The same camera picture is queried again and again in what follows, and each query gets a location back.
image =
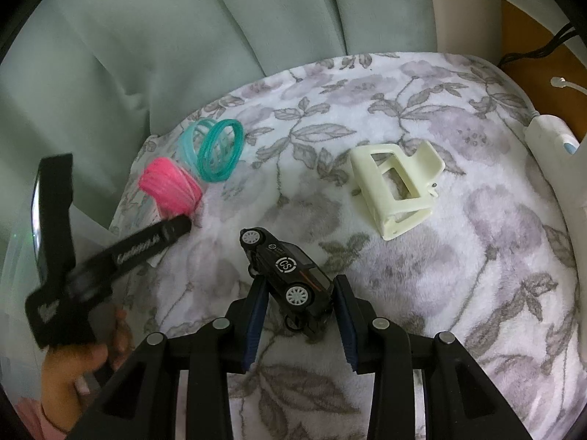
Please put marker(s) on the cream hair claw clip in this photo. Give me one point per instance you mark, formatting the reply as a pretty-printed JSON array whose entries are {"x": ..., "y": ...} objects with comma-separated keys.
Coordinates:
[{"x": 380, "y": 192}]

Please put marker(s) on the pale green curtain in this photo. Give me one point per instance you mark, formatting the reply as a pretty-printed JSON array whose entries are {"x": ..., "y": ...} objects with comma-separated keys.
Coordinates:
[{"x": 137, "y": 55}]

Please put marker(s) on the black toy car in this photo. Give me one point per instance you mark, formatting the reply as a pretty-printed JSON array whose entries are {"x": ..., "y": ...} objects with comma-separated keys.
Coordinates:
[{"x": 284, "y": 266}]

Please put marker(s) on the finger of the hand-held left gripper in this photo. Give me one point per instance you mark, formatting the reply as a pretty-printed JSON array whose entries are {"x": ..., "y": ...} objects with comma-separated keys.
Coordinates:
[{"x": 151, "y": 243}]

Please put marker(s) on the clear plastic container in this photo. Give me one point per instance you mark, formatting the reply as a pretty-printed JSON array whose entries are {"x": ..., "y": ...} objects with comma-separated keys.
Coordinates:
[{"x": 91, "y": 233}]

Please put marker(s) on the person's left hand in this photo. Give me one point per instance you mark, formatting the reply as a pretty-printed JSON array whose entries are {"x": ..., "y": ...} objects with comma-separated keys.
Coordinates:
[{"x": 69, "y": 371}]

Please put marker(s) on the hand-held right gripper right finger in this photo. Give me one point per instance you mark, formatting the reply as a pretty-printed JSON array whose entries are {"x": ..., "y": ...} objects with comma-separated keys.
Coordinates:
[{"x": 346, "y": 325}]

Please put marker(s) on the floral fleece blanket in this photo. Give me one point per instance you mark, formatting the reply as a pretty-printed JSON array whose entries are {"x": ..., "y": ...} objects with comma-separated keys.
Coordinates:
[{"x": 458, "y": 284}]

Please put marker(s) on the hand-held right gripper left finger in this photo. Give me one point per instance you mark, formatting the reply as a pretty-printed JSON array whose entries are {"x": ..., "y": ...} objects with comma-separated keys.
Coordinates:
[{"x": 257, "y": 325}]

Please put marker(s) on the white device with blue button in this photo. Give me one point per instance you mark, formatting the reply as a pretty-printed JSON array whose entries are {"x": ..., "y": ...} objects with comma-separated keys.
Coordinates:
[{"x": 550, "y": 142}]

